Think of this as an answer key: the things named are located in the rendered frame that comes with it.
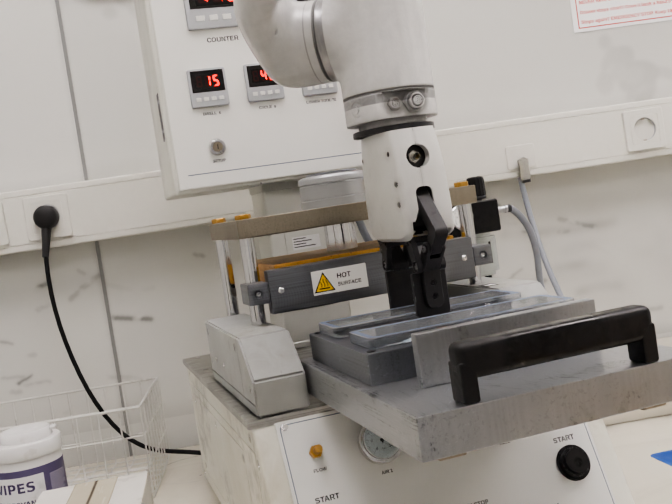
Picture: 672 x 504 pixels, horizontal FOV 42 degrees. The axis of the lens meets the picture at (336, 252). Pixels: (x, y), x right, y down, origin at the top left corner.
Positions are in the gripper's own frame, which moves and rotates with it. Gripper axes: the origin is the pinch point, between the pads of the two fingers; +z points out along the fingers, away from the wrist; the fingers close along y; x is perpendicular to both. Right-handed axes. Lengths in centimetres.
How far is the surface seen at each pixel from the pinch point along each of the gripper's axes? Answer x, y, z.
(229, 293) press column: 12.5, 28.3, -0.7
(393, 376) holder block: 7.9, -12.6, 4.3
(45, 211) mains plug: 32, 69, -15
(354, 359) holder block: 9.8, -9.4, 3.0
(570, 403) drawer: -0.3, -23.9, 6.2
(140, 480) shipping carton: 26.3, 24.1, 17.9
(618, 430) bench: -37, 27, 27
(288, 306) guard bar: 9.6, 11.3, 0.2
